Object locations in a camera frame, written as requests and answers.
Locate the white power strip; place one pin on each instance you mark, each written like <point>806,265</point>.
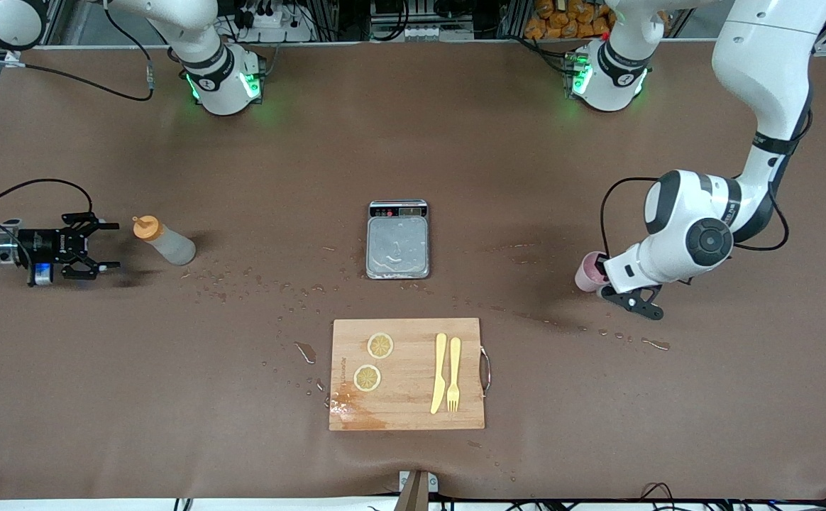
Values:
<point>278,30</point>

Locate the pink plastic cup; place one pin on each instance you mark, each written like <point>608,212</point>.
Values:
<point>585,273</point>

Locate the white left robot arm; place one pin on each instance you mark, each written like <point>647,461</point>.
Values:
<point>761,64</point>

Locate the aluminium frame post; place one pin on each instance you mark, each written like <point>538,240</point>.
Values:
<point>328,18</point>
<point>509,18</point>

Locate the wooden cutting board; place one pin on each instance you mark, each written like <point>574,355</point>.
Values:
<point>406,408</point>

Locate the clear orange-capped sauce bottle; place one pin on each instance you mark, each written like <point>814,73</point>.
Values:
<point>172,247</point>

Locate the yellow plastic fork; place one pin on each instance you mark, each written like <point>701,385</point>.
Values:
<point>454,362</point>

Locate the yellow plastic knife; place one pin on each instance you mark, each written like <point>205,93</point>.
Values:
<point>440,369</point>

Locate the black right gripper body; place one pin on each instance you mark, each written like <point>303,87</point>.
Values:
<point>38,243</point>

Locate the black electronics box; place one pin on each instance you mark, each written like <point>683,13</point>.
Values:
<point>420,21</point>

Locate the metal table edge bracket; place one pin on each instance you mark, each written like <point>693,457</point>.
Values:
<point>418,490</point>

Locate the silver digital kitchen scale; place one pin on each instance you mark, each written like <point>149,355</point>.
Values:
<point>397,245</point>

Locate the yellow lemon slice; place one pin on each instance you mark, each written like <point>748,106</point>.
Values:
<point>367,377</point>
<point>380,345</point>

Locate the bag of orange snacks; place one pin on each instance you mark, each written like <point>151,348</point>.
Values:
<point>569,18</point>

